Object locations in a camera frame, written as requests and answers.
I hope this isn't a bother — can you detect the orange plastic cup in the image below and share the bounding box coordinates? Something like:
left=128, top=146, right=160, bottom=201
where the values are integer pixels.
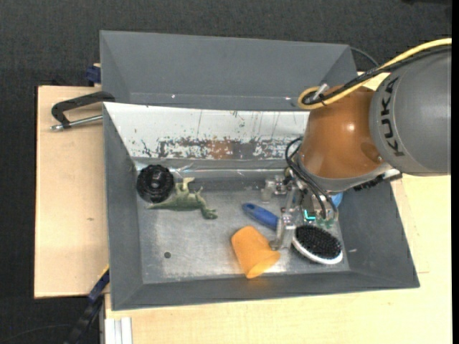
left=230, top=225, right=282, bottom=280

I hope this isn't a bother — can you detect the blue-handled black bristle brush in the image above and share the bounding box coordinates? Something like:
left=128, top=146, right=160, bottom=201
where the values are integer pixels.
left=240, top=202, right=344, bottom=266

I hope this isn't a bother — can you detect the green toy dinosaur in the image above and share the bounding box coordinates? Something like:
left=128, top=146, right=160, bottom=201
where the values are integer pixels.
left=146, top=176, right=219, bottom=221

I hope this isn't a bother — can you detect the black round ribbed knob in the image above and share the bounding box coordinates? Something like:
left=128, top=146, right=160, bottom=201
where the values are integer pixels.
left=136, top=164, right=175, bottom=204

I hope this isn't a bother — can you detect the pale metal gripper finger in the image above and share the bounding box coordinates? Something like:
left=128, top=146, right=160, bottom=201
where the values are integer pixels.
left=260, top=175, right=288, bottom=202
left=268, top=215, right=298, bottom=251

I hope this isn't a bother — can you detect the grey metal bin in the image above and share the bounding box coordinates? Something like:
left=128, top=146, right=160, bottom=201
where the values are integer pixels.
left=98, top=29, right=421, bottom=312

